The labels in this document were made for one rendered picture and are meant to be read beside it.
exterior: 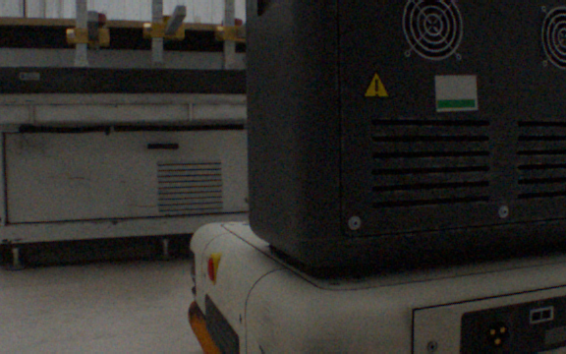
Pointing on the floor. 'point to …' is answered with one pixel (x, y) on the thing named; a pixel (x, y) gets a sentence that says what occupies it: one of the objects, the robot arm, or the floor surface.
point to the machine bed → (108, 164)
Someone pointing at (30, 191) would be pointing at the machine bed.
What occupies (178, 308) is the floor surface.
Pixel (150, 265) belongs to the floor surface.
